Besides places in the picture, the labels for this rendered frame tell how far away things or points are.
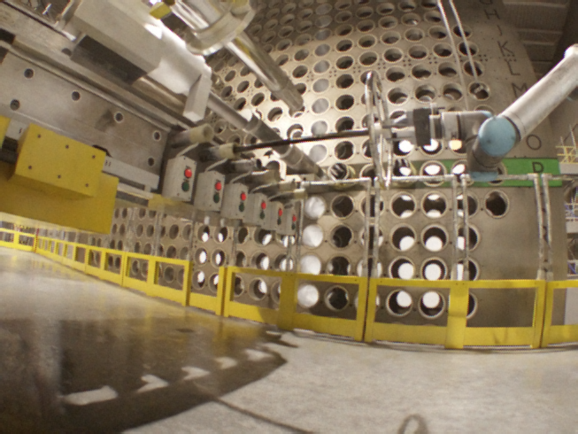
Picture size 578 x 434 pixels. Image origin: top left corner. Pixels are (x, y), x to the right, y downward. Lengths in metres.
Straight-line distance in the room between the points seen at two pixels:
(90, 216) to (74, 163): 0.18
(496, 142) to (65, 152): 0.89
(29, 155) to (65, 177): 0.08
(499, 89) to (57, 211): 3.29
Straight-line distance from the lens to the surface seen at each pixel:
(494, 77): 3.31
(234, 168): 1.37
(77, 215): 0.71
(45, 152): 0.57
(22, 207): 0.68
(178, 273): 3.89
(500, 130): 0.76
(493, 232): 2.66
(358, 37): 3.79
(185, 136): 1.12
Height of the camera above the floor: 0.41
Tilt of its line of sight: 10 degrees up
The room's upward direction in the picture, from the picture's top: 5 degrees clockwise
